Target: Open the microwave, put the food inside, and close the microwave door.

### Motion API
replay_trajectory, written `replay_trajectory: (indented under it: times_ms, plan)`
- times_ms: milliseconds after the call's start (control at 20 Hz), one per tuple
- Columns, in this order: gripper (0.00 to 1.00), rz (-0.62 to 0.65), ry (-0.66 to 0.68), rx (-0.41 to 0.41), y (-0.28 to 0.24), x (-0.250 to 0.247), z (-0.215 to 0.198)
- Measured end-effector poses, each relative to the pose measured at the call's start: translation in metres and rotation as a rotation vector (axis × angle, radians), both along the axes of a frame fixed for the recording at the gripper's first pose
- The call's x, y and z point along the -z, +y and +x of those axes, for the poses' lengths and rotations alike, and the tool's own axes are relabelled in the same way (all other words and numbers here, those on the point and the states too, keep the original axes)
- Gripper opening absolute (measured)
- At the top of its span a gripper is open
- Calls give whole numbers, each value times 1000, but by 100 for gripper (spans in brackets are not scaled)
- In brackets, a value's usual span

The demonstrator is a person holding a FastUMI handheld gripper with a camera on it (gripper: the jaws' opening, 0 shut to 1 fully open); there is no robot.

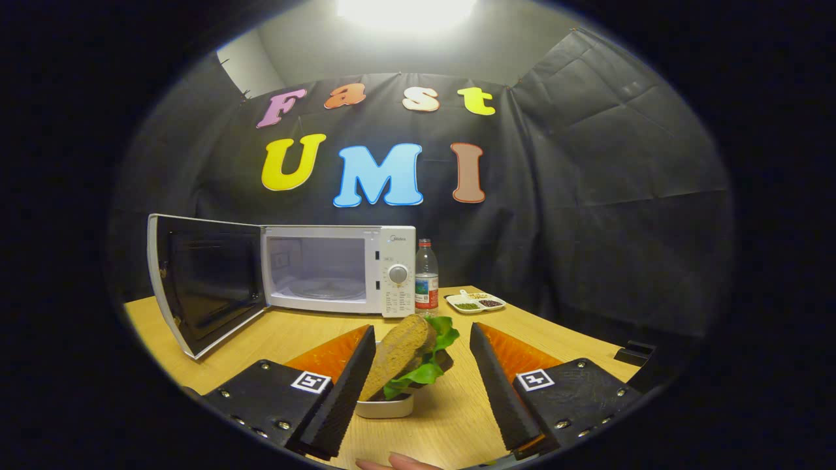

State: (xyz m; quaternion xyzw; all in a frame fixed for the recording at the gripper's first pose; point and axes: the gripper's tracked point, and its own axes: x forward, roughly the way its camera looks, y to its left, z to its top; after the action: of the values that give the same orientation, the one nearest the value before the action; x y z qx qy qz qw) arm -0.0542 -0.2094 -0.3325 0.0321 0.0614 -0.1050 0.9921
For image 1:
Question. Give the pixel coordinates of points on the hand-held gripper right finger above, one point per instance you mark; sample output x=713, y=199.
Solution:
x=499, y=391

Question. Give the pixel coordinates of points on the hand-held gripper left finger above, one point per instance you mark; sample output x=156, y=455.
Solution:
x=343, y=398

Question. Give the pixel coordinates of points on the brown bread lettuce sandwich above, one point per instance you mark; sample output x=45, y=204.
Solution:
x=401, y=352

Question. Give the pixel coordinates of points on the white microwave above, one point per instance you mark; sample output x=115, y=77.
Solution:
x=215, y=281

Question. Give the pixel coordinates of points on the white divided spice dish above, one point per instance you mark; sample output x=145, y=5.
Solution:
x=475, y=303

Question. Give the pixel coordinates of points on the clear plastic water bottle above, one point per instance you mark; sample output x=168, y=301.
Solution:
x=426, y=281

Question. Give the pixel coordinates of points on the black backdrop cloth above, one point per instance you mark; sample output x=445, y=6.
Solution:
x=588, y=196

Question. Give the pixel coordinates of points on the black bracket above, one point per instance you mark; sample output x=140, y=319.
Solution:
x=633, y=354

